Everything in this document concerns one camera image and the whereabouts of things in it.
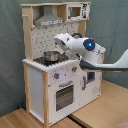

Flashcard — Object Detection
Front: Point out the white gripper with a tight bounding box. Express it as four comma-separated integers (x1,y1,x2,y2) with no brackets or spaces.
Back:
54,33,75,51

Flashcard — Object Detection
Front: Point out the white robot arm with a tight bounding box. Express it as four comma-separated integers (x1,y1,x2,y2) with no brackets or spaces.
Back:
54,33,128,71

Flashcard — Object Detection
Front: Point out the wooden toy kitchen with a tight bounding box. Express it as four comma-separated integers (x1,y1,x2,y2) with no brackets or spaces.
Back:
19,1,107,127

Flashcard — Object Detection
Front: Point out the black toy faucet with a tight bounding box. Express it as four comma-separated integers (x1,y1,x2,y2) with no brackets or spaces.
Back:
72,33,82,39

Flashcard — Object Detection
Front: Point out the black toy stovetop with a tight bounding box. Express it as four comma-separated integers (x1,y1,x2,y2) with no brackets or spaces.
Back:
34,54,69,66

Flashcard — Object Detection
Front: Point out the silver toy pot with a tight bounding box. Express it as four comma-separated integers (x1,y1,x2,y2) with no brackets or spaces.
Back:
44,51,60,61

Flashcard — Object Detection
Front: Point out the grey range hood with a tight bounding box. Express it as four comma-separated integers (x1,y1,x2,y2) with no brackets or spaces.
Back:
35,5,64,27

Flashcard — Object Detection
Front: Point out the right red stove knob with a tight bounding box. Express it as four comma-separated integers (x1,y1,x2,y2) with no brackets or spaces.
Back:
72,66,78,72

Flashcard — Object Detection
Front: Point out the red stove knob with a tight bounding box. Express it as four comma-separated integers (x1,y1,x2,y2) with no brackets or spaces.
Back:
54,73,60,79
72,66,78,72

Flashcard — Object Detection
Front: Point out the toy microwave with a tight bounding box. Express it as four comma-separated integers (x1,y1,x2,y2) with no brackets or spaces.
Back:
66,3,90,21

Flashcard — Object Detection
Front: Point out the left red stove knob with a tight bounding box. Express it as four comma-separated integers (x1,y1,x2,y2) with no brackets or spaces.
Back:
54,73,60,79

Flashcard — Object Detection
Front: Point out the cabinet door with dispenser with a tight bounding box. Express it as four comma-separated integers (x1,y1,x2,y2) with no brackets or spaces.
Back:
81,57,103,105

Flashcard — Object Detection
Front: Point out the toy oven door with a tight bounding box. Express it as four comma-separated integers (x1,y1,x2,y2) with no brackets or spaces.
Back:
56,81,74,111

